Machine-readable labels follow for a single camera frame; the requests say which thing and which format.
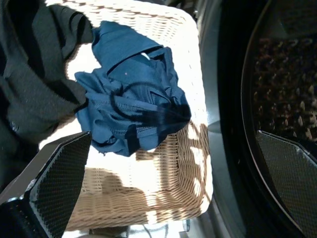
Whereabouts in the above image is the pale woven basket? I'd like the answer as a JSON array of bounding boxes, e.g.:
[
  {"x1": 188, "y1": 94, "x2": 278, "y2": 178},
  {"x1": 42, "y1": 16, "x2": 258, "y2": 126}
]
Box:
[{"x1": 39, "y1": 0, "x2": 213, "y2": 233}]

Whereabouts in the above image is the black garment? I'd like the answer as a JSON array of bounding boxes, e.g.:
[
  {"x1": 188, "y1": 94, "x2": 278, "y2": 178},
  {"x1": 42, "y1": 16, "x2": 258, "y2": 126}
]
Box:
[{"x1": 0, "y1": 0, "x2": 94, "y2": 189}]

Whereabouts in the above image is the blue garment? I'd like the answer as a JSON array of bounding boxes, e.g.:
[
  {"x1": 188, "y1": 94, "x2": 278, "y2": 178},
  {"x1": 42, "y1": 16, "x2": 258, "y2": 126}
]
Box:
[{"x1": 74, "y1": 21, "x2": 192, "y2": 157}]

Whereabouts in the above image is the grey washing machine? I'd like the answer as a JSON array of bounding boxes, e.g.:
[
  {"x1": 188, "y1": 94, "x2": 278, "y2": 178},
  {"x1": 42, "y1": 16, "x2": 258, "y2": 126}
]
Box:
[{"x1": 188, "y1": 0, "x2": 317, "y2": 238}]

